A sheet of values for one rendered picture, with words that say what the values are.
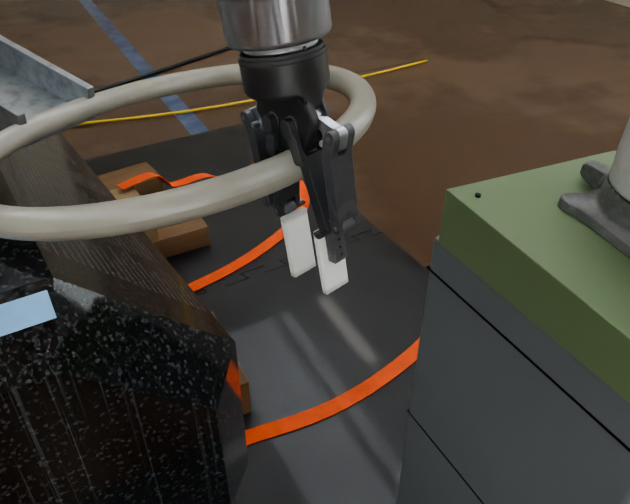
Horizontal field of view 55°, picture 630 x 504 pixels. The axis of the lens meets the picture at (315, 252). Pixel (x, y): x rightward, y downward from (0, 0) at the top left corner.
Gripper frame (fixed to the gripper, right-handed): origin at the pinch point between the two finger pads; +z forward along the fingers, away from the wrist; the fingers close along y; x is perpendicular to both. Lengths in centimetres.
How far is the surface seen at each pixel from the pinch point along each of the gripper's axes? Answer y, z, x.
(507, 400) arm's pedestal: -6.6, 33.8, -23.9
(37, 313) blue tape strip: 31.4, 9.7, 21.4
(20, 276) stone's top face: 35.9, 6.2, 20.8
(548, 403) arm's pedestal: -13.4, 29.1, -22.7
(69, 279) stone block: 34.4, 8.7, 15.7
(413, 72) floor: 211, 70, -248
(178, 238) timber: 140, 66, -44
